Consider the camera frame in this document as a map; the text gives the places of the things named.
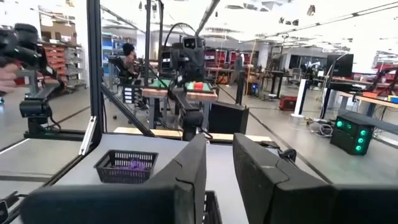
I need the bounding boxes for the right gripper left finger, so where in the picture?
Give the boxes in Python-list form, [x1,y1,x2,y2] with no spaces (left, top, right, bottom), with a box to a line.
[20,133,208,224]

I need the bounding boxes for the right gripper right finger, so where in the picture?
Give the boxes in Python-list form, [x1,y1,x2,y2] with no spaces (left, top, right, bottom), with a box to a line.
[232,133,398,224]

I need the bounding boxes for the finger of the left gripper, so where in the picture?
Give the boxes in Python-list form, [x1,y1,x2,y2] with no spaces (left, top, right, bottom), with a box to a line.
[192,49,205,78]
[179,49,193,78]

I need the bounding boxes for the black slotted plastic basket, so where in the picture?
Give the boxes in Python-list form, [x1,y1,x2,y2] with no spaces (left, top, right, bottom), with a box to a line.
[203,190,223,224]
[93,149,160,185]

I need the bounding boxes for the workbench with green mat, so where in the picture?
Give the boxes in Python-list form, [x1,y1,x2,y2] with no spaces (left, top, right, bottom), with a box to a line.
[142,79,219,130]

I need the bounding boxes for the person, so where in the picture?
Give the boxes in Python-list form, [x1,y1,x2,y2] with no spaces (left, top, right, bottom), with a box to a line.
[232,52,246,85]
[120,42,139,80]
[0,63,20,94]

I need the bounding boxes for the grey table mat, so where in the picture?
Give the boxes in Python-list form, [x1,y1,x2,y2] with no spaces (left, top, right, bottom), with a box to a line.
[52,133,324,224]

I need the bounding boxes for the blue storage shelf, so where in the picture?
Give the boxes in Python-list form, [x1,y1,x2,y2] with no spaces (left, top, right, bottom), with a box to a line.
[101,32,127,78]

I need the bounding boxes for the black computer case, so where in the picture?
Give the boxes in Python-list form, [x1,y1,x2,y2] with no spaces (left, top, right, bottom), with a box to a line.
[207,101,250,135]

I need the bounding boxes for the red toolbox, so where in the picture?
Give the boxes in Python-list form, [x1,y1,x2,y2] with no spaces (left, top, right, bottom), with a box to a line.
[278,95,299,112]

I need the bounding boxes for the black computer green lights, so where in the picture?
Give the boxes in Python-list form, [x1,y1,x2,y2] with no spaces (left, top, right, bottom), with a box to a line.
[329,113,375,156]

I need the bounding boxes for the white floor pillar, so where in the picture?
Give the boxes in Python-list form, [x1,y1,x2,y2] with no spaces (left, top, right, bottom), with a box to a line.
[290,78,308,118]

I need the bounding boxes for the shelf with red bins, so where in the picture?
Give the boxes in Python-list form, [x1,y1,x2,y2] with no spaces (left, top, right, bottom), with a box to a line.
[39,40,88,91]

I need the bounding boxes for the silver aluminium bar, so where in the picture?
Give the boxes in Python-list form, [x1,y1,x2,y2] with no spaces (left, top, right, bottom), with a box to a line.
[78,115,98,156]

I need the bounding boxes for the grey metal workbench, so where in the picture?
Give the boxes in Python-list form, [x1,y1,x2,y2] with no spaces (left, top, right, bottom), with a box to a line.
[337,90,398,134]

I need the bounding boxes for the black monitor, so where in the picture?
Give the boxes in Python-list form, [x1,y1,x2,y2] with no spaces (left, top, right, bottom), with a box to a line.
[325,53,355,78]

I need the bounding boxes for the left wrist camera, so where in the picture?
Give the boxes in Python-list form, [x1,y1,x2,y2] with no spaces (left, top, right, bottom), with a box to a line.
[182,36,200,50]

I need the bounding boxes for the black frame bracket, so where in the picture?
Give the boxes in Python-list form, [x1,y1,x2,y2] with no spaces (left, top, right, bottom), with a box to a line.
[277,147,299,164]

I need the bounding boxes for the floor cable bundle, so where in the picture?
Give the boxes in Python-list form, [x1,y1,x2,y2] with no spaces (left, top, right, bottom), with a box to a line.
[306,117,334,138]

